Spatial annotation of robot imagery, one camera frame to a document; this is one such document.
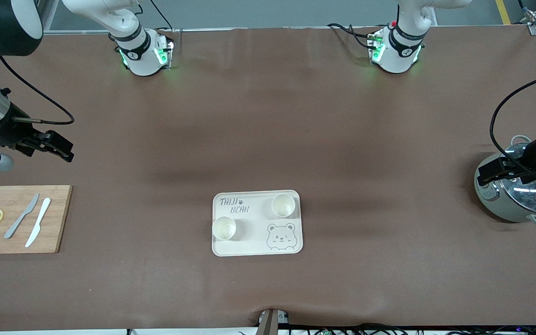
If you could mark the white IKEA cup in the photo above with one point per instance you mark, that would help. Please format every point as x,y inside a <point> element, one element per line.
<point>224,228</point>
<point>283,205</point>

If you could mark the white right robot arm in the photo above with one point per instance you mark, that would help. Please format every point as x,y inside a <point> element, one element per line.
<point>141,58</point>

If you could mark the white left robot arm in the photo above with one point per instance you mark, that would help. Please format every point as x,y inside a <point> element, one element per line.
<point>400,56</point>

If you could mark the glass pot lid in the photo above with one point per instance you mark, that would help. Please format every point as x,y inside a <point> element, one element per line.
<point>524,195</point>

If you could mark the grey plastic knife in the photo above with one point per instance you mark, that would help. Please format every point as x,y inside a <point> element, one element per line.
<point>21,217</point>

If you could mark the wooden cutting board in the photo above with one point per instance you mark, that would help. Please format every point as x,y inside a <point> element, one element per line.
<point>61,209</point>

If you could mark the white plastic knife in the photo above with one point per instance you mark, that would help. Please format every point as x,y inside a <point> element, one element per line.
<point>39,222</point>

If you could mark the cream bear print tray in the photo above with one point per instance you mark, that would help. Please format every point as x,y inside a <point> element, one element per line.
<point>258,235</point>

